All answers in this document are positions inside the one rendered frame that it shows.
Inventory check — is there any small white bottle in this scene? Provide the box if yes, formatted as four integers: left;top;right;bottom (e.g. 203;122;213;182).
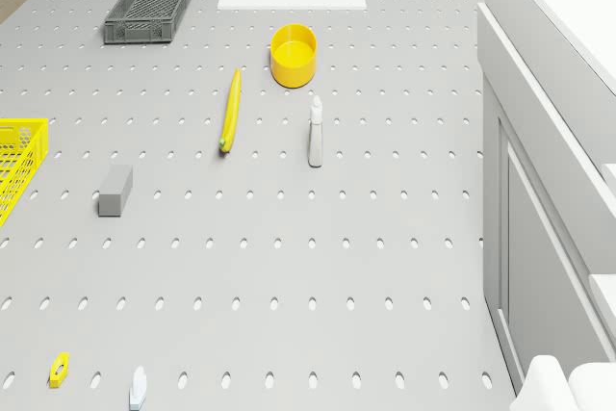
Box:
307;94;324;168

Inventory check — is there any banana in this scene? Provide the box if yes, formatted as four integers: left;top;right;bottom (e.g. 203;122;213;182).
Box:
218;67;243;155

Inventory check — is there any yellow bowl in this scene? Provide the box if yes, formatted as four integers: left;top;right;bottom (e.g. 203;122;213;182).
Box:
269;23;319;90

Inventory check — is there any grey cube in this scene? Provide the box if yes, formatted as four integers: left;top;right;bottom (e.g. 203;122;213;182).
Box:
97;164;135;218

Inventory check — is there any white cabinet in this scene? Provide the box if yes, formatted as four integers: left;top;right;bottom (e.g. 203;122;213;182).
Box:
475;0;616;398

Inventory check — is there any yellow basket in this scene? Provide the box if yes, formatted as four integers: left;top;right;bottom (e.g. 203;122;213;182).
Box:
0;117;50;228

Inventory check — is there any bolt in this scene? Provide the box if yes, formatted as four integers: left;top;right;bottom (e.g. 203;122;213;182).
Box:
128;365;147;411

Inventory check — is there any yellow carton box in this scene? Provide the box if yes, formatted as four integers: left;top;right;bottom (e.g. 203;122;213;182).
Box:
48;351;71;389

